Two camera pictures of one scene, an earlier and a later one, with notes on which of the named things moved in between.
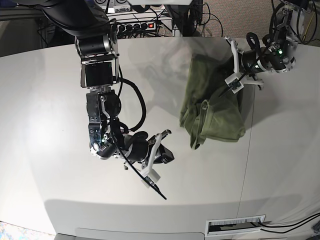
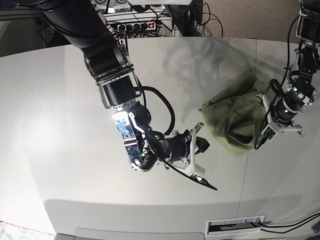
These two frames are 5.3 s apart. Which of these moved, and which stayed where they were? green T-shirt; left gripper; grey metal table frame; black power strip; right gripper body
Moved: left gripper; green T-shirt; right gripper body
Stayed: grey metal table frame; black power strip
